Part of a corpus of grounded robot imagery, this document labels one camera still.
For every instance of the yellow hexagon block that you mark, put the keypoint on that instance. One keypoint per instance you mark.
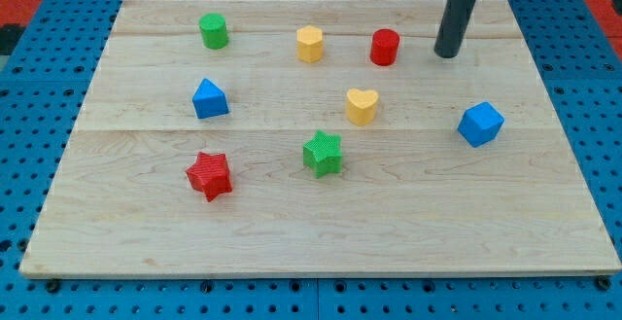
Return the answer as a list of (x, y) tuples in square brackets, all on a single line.
[(309, 43)]

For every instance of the green star block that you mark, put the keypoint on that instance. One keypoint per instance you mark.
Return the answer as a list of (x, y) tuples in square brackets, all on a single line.
[(323, 154)]

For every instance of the light wooden board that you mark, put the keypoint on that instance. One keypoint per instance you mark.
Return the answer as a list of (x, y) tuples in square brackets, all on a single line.
[(413, 198)]

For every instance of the yellow heart block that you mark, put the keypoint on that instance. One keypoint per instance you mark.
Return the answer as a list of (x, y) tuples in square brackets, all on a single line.
[(361, 106)]

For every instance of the red star block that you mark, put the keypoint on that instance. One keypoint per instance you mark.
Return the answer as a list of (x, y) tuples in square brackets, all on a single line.
[(210, 175)]

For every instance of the blue triangle block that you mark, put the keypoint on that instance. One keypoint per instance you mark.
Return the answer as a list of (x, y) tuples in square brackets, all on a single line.
[(209, 100)]

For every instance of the red cylinder block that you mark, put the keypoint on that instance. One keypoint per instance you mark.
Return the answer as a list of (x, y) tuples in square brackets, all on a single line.
[(384, 47)]

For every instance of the green cylinder block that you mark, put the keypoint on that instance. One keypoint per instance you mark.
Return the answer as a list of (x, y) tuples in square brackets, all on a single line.
[(213, 31)]

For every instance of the blue cube block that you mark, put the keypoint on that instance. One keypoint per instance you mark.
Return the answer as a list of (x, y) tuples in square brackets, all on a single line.
[(480, 124)]

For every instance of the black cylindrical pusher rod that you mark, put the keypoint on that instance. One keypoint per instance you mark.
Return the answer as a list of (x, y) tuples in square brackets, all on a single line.
[(453, 27)]

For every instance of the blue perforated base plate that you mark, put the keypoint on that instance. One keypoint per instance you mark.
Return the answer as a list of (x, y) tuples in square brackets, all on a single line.
[(42, 89)]

